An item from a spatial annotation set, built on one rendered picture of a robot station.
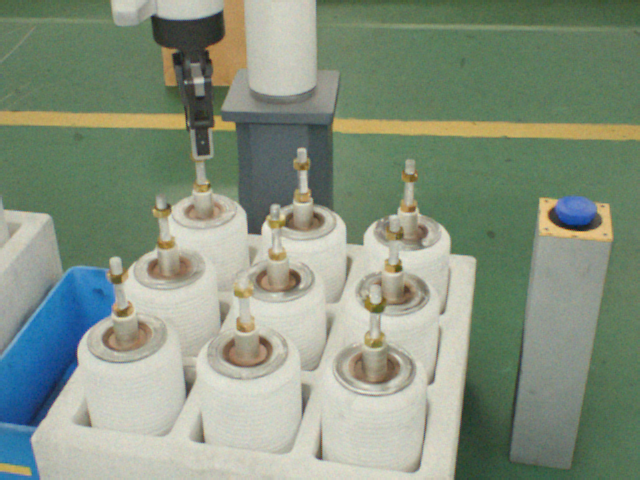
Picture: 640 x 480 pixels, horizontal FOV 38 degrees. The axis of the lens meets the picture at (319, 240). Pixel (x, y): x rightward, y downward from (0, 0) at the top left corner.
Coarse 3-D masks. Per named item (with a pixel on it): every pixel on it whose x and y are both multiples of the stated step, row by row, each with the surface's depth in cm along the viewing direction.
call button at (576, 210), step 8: (560, 200) 93; (568, 200) 93; (576, 200) 93; (584, 200) 93; (560, 208) 92; (568, 208) 91; (576, 208) 91; (584, 208) 91; (592, 208) 91; (560, 216) 92; (568, 216) 91; (576, 216) 91; (584, 216) 90; (592, 216) 91; (576, 224) 91; (584, 224) 92
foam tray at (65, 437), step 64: (256, 256) 112; (448, 320) 101; (192, 384) 96; (320, 384) 92; (448, 384) 92; (64, 448) 86; (128, 448) 85; (192, 448) 85; (320, 448) 90; (448, 448) 85
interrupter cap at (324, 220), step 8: (288, 208) 107; (320, 208) 107; (288, 216) 106; (320, 216) 106; (328, 216) 106; (288, 224) 105; (320, 224) 104; (328, 224) 104; (336, 224) 104; (288, 232) 103; (296, 232) 103; (304, 232) 103; (312, 232) 103; (320, 232) 103; (328, 232) 103; (296, 240) 102; (304, 240) 102
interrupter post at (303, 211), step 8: (296, 200) 103; (312, 200) 103; (296, 208) 103; (304, 208) 103; (312, 208) 104; (296, 216) 104; (304, 216) 103; (312, 216) 104; (296, 224) 104; (304, 224) 104; (312, 224) 105
